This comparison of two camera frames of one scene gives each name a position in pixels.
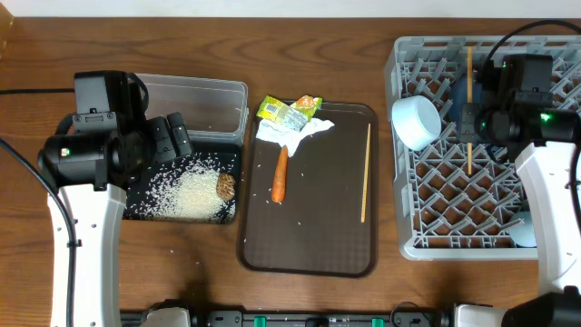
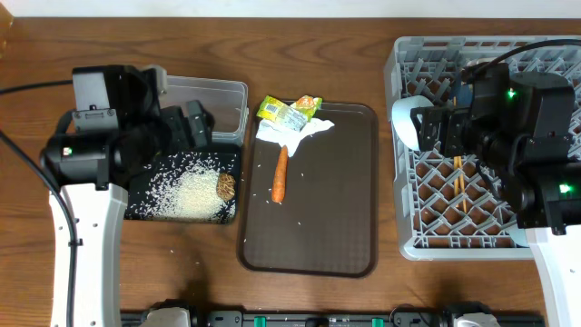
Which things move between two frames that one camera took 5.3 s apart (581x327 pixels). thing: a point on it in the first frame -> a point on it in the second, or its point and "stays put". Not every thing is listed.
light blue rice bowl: (416, 121) stays put
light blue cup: (523, 235) stays put
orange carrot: (280, 176) stays put
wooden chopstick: (366, 172) -> (456, 182)
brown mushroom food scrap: (225, 185) stays put
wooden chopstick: (469, 73) -> (461, 182)
